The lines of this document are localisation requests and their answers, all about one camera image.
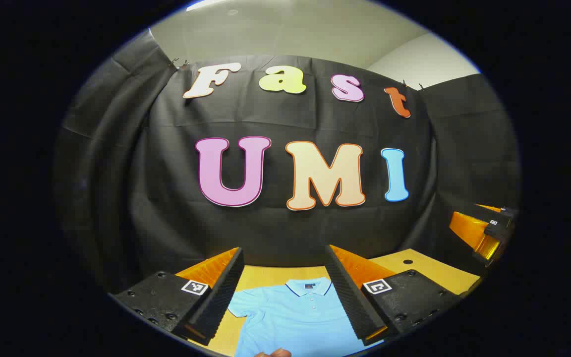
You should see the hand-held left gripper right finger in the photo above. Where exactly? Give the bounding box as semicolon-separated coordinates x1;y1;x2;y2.
324;244;460;347

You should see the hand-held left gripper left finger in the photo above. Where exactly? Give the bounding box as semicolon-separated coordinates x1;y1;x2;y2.
109;246;245;347

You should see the light blue T-shirt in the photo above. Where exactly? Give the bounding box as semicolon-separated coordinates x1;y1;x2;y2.
227;277;383;357

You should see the black backdrop cloth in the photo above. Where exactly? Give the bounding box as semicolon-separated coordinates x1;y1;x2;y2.
53;29;521;298

